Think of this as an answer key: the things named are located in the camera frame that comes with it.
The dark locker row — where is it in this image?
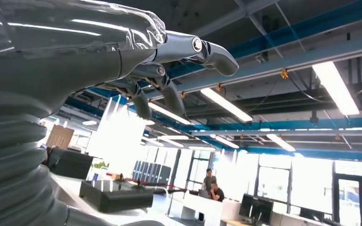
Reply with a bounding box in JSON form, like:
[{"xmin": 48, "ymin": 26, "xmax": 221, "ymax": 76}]
[{"xmin": 132, "ymin": 161, "xmax": 172, "ymax": 185}]

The black antenna remote controller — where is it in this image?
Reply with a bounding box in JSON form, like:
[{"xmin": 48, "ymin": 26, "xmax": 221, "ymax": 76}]
[{"xmin": 79, "ymin": 178, "xmax": 156, "ymax": 215}]

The fluorescent ceiling light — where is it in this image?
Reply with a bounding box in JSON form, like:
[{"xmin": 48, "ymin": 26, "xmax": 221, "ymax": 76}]
[
  {"xmin": 312, "ymin": 61, "xmax": 360, "ymax": 116},
  {"xmin": 148, "ymin": 102, "xmax": 191, "ymax": 126},
  {"xmin": 199, "ymin": 88, "xmax": 254, "ymax": 123},
  {"xmin": 209, "ymin": 134, "xmax": 240, "ymax": 149},
  {"xmin": 266, "ymin": 134, "xmax": 296, "ymax": 153}
]

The person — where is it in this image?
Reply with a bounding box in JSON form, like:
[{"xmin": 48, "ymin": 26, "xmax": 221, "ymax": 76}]
[
  {"xmin": 209, "ymin": 182, "xmax": 225, "ymax": 203},
  {"xmin": 201, "ymin": 168, "xmax": 217, "ymax": 192}
]

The wooden door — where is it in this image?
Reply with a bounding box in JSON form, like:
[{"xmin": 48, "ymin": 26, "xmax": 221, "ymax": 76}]
[{"xmin": 46, "ymin": 124, "xmax": 75, "ymax": 150}]

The white office desk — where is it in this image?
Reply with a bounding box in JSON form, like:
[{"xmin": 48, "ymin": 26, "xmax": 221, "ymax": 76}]
[{"xmin": 168, "ymin": 193, "xmax": 241, "ymax": 226}]

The black case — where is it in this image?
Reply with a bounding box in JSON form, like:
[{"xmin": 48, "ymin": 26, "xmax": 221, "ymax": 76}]
[{"xmin": 48, "ymin": 148, "xmax": 94, "ymax": 180}]

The black computer monitor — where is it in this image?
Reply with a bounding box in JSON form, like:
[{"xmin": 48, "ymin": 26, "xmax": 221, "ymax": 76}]
[
  {"xmin": 239, "ymin": 193, "xmax": 274, "ymax": 225},
  {"xmin": 299, "ymin": 207, "xmax": 325, "ymax": 223}
]

